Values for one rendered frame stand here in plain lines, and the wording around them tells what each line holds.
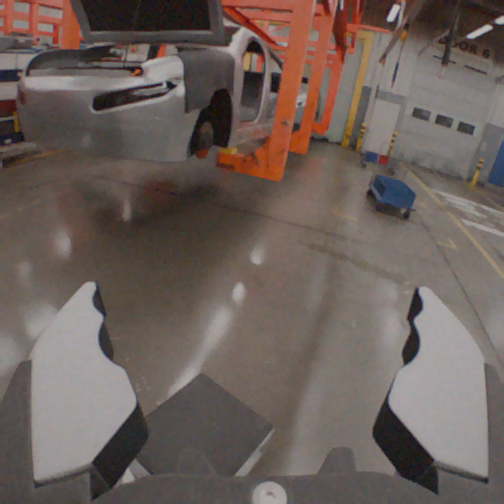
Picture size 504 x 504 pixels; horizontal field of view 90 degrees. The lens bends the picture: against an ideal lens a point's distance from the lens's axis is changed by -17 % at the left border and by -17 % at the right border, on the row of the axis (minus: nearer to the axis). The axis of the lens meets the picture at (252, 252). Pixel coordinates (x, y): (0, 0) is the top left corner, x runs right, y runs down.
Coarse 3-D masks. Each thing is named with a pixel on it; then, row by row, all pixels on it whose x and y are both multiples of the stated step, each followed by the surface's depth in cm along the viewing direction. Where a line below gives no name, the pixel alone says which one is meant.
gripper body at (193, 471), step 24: (192, 456) 5; (336, 456) 5; (144, 480) 5; (168, 480) 5; (192, 480) 5; (216, 480) 5; (240, 480) 5; (264, 480) 5; (288, 480) 5; (312, 480) 5; (336, 480) 5; (360, 480) 5; (384, 480) 5; (408, 480) 4
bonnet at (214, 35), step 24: (72, 0) 216; (96, 0) 217; (120, 0) 214; (144, 0) 211; (168, 0) 207; (192, 0) 203; (216, 0) 195; (96, 24) 240; (120, 24) 236; (144, 24) 231; (168, 24) 227; (192, 24) 222; (216, 24) 213
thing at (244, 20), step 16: (224, 16) 585; (240, 16) 643; (256, 16) 652; (272, 16) 643; (288, 16) 633; (336, 16) 454; (352, 16) 546; (272, 32) 912; (336, 32) 565; (352, 32) 615; (336, 48) 734; (352, 48) 858
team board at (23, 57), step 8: (32, 48) 408; (40, 48) 423; (0, 56) 359; (8, 56) 373; (24, 56) 401; (0, 64) 365; (8, 64) 379; (24, 64) 407; (0, 88) 383; (8, 88) 397; (16, 88) 411; (0, 96) 388; (8, 96) 403
